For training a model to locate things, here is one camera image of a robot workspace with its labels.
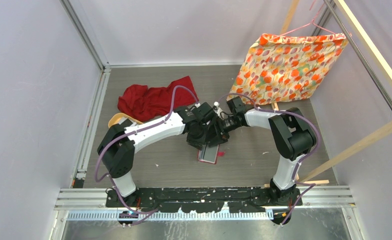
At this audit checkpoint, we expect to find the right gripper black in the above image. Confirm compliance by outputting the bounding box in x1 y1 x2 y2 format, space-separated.
205 114 242 147

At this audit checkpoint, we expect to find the red card holder wallet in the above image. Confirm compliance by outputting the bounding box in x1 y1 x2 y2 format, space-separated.
197 145 226 165

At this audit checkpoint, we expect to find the yellow oval tray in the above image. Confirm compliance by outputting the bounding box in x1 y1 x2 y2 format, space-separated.
107 112 143 128

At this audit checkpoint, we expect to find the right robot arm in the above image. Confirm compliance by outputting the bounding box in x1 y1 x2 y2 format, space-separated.
208 97 321 205

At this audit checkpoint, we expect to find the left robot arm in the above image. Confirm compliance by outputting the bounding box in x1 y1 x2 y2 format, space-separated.
95 102 222 207

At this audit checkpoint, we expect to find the red cloth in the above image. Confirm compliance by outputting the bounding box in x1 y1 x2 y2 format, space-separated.
117 76 199 122

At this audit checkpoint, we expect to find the floral fabric bag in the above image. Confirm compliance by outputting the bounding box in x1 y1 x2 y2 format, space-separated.
228 33 349 105

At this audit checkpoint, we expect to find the pink clothes hanger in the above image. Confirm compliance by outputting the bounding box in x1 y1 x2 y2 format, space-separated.
279 0 352 37

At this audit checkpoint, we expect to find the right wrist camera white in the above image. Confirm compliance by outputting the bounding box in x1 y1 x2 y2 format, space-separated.
212 101 223 117

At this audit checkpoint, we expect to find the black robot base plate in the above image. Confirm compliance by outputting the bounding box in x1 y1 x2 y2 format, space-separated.
105 186 301 214

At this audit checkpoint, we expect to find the aluminium frame rail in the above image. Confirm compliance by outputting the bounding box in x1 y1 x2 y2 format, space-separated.
53 0 392 240

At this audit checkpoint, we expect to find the wooden frame rack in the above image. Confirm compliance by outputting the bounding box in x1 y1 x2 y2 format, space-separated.
263 0 392 188

